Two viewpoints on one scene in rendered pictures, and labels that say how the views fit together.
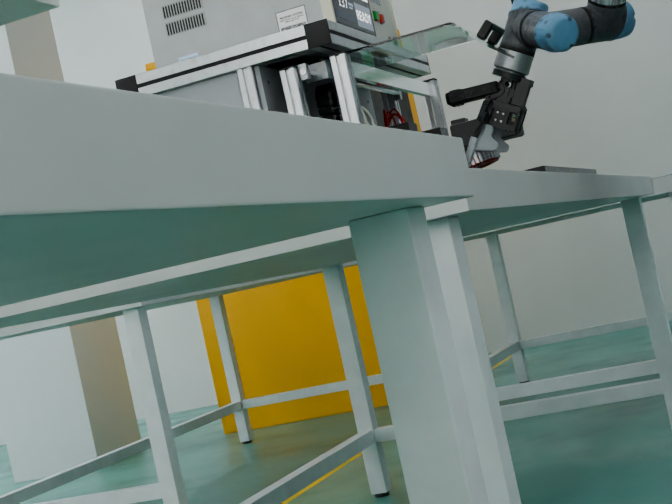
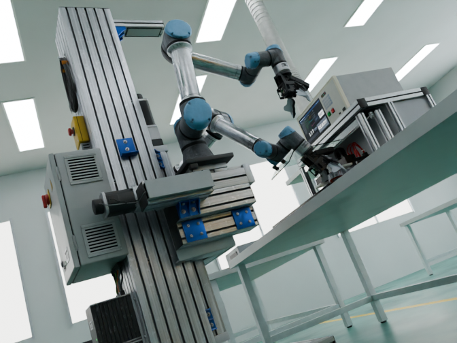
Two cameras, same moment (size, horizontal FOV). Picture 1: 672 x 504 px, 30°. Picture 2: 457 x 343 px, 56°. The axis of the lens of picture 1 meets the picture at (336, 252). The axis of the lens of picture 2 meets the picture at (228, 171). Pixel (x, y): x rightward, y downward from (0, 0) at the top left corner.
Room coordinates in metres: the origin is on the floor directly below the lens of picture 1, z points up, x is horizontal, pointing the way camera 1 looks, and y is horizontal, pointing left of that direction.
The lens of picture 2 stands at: (3.78, -2.06, 0.42)
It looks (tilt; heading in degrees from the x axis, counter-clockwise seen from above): 17 degrees up; 137
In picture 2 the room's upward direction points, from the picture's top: 20 degrees counter-clockwise
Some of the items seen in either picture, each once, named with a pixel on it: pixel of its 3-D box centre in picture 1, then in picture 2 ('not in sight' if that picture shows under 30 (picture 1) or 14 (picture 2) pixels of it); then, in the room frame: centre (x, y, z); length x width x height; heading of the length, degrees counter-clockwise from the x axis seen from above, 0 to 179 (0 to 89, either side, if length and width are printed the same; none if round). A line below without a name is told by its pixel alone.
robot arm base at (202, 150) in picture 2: not in sight; (197, 156); (2.42, -0.94, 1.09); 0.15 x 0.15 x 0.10
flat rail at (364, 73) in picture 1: (391, 80); (328, 148); (2.55, -0.19, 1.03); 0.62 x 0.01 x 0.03; 160
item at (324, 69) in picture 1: (320, 71); not in sight; (2.37, -0.05, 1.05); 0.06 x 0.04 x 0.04; 160
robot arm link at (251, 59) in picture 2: not in sight; (256, 62); (2.66, -0.60, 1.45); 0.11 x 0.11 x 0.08; 71
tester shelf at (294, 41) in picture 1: (287, 76); (356, 130); (2.63, 0.02, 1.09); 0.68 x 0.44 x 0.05; 160
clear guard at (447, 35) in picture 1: (417, 59); (303, 160); (2.40, -0.23, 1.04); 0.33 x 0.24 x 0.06; 70
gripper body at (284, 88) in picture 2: not in sight; (287, 85); (2.71, -0.52, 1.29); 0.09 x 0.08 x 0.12; 78
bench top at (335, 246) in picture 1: (358, 241); (375, 194); (2.60, -0.05, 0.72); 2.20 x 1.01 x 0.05; 160
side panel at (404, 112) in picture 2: not in sight; (423, 128); (2.96, -0.01, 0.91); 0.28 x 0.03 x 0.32; 70
